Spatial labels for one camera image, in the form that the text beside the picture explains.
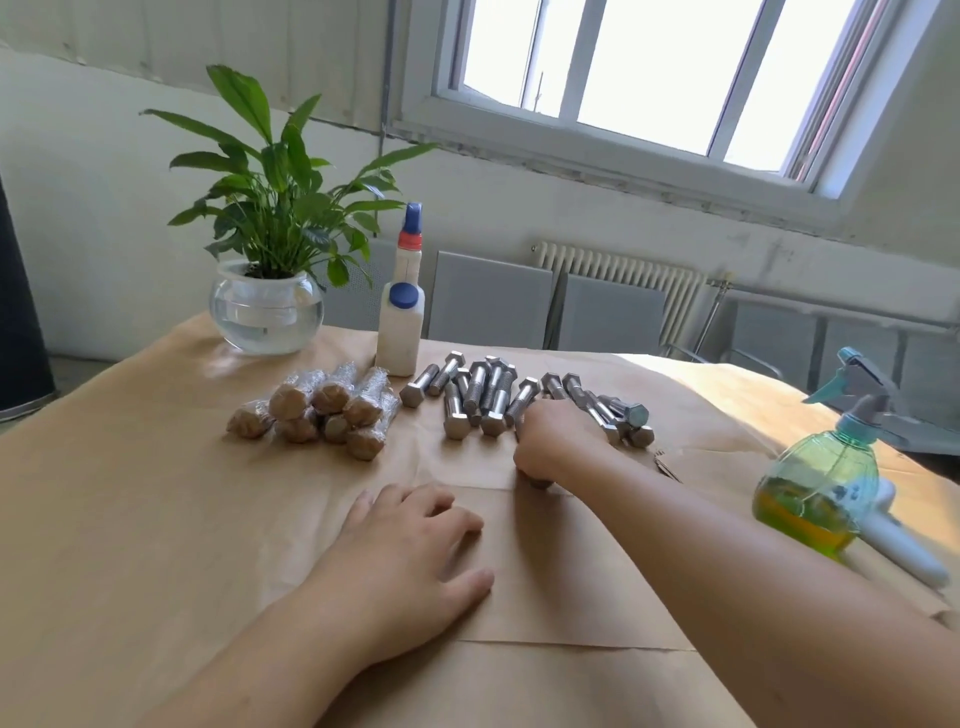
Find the person's left hand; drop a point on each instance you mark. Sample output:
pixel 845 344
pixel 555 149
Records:
pixel 398 578

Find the white framed window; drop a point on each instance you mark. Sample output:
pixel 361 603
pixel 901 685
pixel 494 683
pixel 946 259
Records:
pixel 675 75

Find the pile of steel bolts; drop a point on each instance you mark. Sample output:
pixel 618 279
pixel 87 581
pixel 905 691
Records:
pixel 473 393

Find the large brown paper table cover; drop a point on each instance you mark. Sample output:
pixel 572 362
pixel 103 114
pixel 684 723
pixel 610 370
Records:
pixel 120 525

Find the green spray bottle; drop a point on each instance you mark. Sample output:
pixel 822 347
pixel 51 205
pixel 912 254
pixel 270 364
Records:
pixel 818 495

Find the green leafy plant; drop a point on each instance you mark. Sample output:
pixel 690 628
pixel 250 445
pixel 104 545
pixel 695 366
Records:
pixel 278 173

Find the white radiator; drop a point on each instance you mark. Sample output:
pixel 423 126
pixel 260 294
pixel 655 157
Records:
pixel 623 270

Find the person's right forearm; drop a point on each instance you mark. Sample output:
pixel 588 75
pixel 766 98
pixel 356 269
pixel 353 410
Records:
pixel 765 585

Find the white vertical blind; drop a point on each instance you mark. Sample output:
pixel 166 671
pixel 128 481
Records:
pixel 180 45

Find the round glass vase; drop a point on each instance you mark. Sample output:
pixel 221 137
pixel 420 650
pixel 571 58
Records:
pixel 266 315

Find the black trash bin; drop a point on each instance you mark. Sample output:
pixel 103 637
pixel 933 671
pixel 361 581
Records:
pixel 23 315

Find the stack of brown paper sheets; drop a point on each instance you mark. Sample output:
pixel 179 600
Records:
pixel 720 473

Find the steel hex bolt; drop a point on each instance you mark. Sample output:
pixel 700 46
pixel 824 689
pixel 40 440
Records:
pixel 293 398

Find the white handheld controller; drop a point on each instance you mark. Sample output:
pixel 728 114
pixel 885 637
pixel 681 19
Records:
pixel 900 548

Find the person's right hand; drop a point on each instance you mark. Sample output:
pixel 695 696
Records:
pixel 555 443

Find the grey chair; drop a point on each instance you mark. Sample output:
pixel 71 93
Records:
pixel 900 368
pixel 492 300
pixel 353 293
pixel 612 315
pixel 773 342

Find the white glue bottle blue cap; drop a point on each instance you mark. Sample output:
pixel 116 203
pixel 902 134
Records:
pixel 399 323

